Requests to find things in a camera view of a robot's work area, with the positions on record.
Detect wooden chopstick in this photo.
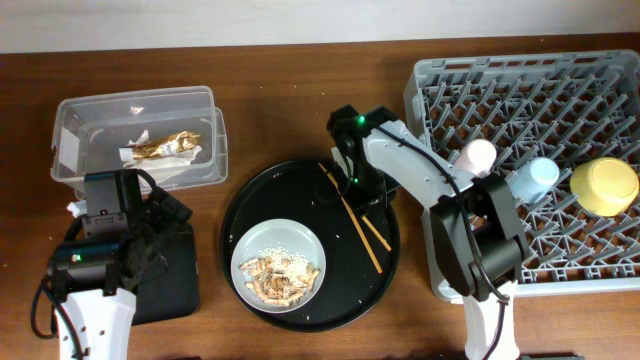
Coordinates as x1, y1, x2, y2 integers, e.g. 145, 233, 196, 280
317, 162, 383, 274
361, 215, 392, 252

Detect white tissue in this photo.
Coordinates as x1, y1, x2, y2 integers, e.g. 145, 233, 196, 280
121, 143, 202, 182

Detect gold coffee sachet wrapper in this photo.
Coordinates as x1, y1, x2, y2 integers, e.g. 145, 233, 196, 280
119, 130, 201, 162

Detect grey plate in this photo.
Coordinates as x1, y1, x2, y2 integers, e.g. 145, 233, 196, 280
230, 219, 327, 314

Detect pink plastic cup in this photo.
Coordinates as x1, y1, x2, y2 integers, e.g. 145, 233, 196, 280
454, 139, 497, 177

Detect food scraps with rice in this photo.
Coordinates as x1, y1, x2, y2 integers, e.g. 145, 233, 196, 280
238, 247, 321, 308

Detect light blue plastic cup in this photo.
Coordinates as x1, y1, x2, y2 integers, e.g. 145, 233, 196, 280
509, 157, 560, 204

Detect yellow plastic bowl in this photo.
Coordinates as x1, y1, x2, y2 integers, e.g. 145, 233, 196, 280
570, 157, 639, 217

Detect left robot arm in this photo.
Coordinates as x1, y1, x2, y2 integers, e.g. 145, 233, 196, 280
37, 169, 192, 359

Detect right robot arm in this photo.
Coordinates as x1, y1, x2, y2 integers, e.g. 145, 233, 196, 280
327, 105, 530, 359

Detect clear plastic waste container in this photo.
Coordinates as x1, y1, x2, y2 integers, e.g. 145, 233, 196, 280
50, 86, 229, 199

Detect grey dishwasher rack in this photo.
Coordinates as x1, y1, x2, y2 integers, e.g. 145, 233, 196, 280
403, 50, 639, 297

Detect round black serving tray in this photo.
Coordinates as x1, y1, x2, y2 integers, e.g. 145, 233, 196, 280
220, 158, 401, 332

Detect black rectangular bin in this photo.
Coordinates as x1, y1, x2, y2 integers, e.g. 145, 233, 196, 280
132, 224, 200, 326

